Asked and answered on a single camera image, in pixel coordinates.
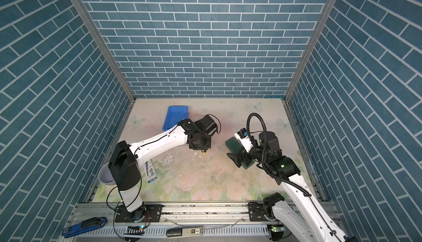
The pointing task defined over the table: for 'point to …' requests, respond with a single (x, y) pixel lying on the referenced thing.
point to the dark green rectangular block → (233, 146)
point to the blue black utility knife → (85, 226)
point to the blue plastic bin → (175, 114)
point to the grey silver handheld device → (179, 232)
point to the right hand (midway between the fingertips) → (237, 148)
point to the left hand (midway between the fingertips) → (211, 149)
